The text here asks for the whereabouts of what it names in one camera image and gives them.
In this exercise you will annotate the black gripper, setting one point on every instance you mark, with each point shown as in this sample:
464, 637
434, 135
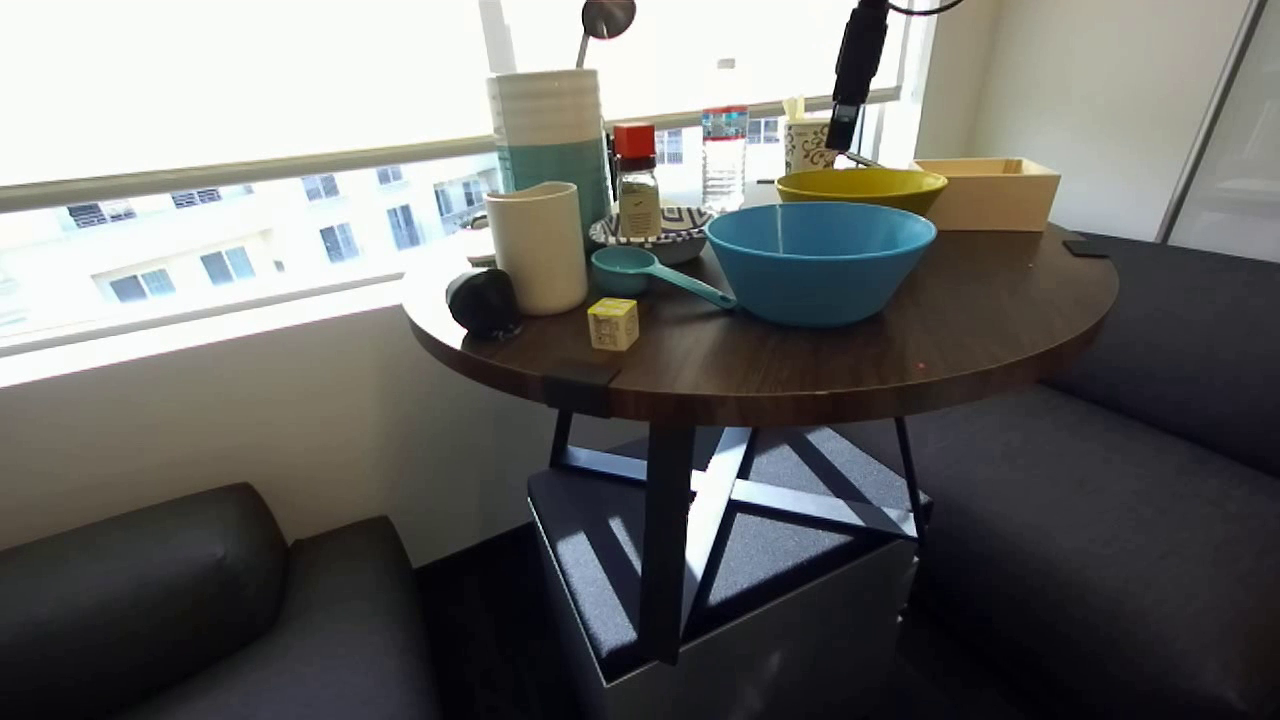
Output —
865, 46

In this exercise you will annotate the yellow plastic bowl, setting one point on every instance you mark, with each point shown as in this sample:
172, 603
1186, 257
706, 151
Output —
863, 187

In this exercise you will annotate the blue plastic bowl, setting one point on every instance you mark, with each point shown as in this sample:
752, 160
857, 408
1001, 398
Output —
812, 272

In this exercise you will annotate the patterned paper cup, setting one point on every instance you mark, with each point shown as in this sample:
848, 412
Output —
804, 146

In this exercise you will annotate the clear plastic bottle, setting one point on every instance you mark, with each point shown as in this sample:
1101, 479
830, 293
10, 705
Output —
727, 155

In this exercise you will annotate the light wooden box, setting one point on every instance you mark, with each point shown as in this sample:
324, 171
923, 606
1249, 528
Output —
994, 196

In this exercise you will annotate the white roller blind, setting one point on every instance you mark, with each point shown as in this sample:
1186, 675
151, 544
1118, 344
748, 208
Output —
666, 54
227, 80

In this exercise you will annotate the patterned shallow dish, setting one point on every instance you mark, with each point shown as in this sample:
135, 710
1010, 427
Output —
673, 240

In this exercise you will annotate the glass jar with red lid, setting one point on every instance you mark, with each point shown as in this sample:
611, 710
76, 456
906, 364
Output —
638, 174

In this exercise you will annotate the metal ladle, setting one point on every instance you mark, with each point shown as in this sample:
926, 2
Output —
605, 17

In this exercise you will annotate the teal measuring scoop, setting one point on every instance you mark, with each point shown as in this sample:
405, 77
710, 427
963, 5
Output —
625, 270

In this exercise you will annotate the white and teal canister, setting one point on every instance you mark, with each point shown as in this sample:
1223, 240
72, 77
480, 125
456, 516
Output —
546, 135

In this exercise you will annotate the yellow cube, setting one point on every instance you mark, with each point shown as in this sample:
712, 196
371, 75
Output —
615, 326

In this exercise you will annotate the cream cylindrical cup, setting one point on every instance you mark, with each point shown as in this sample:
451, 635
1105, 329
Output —
540, 252

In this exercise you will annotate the glass door panel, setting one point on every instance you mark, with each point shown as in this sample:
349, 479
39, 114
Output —
1235, 146

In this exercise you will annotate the black round object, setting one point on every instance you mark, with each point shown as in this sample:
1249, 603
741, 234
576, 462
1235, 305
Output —
480, 303

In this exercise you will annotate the dark grey sofa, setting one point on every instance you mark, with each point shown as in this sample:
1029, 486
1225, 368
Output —
1133, 534

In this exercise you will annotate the grey ottoman box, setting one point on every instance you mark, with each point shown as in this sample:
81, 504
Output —
786, 652

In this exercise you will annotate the black leather armchair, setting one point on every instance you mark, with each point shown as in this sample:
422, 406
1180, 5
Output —
172, 612

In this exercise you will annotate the black metal table frame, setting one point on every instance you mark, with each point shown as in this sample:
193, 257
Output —
666, 534

